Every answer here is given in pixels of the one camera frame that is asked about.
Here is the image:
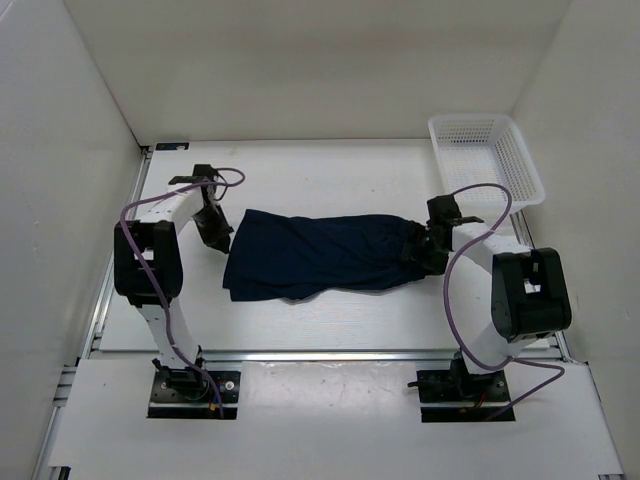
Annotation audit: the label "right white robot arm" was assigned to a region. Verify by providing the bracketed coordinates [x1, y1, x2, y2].
[402, 194, 572, 400]

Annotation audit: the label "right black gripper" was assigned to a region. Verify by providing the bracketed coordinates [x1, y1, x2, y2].
[399, 222, 450, 276]

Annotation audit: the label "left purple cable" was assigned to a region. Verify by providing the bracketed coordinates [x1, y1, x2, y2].
[121, 168, 246, 419]

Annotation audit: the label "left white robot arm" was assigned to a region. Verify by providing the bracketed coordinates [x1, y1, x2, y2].
[113, 164, 245, 406]

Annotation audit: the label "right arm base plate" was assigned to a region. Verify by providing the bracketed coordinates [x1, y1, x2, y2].
[407, 369, 516, 424]

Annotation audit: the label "white front cover board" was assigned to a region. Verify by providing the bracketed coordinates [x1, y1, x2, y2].
[50, 360, 623, 479]

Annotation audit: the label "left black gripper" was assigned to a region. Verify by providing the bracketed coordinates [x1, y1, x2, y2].
[192, 204, 234, 253]

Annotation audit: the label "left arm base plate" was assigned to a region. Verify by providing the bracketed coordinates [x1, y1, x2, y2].
[147, 364, 241, 420]

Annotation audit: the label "navy blue shorts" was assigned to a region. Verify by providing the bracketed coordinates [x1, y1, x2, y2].
[223, 209, 426, 302]

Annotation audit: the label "purple cable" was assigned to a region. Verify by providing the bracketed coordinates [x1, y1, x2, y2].
[121, 168, 246, 419]
[442, 183, 566, 419]

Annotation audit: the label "white plastic mesh basket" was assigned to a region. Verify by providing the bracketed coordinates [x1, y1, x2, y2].
[428, 113, 546, 217]

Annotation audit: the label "aluminium rail front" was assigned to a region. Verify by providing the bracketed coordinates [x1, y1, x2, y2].
[204, 349, 571, 364]

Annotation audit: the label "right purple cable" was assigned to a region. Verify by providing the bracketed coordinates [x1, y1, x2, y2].
[442, 183, 566, 419]

